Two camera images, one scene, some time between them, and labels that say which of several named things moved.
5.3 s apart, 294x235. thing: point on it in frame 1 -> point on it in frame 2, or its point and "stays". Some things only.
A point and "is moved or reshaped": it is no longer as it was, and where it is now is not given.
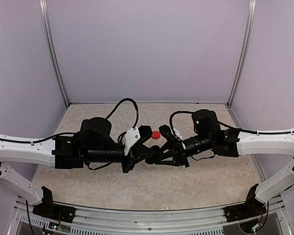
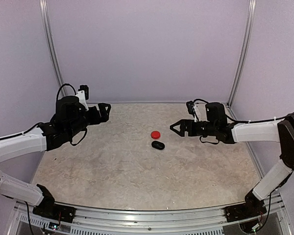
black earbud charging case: [155, 156] is moved or reshaped
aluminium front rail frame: [91, 220] stays
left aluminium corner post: [44, 9] stays
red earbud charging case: [156, 135] stays
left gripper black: [135, 152] -> [104, 117]
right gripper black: [179, 156] -> [184, 123]
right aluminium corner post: [252, 6] stays
